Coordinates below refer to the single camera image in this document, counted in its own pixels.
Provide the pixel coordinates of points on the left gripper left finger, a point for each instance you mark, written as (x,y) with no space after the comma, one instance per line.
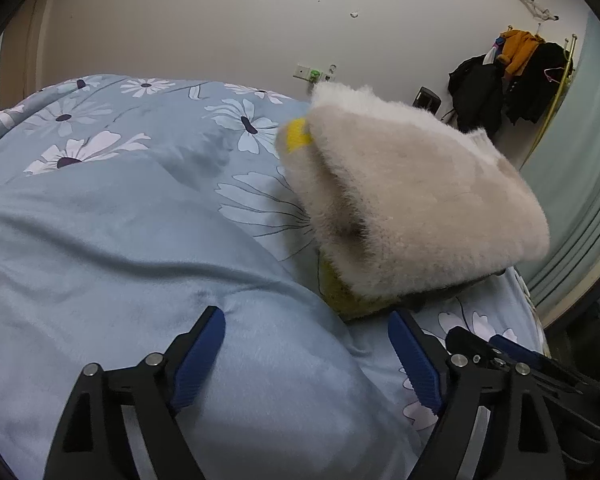
(191,357)

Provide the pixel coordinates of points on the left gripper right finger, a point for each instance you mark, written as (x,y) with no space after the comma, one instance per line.
(423,358)

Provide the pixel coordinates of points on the pale green curtain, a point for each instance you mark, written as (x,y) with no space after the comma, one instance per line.
(564,173)

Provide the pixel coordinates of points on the wall power socket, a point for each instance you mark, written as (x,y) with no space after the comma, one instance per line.
(313,75)

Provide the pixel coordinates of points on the clothes on coat rack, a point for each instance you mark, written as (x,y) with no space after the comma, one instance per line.
(517,79)

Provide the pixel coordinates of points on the dark green yellow folded garment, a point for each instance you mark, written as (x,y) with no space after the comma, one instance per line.
(350,306)

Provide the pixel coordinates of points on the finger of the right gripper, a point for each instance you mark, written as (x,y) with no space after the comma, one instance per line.
(546,367)

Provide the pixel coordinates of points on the blue floral duvet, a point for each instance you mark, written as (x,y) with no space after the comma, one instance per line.
(124,214)

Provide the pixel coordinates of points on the beige fluffy cartoon sweater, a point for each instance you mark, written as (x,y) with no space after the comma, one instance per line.
(400,202)

